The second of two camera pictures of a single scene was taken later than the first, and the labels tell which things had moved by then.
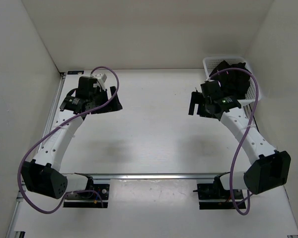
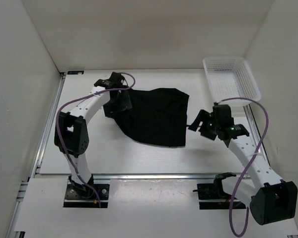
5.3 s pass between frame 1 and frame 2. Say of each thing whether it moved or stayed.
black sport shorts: moved
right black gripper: moved
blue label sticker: stayed
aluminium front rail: stayed
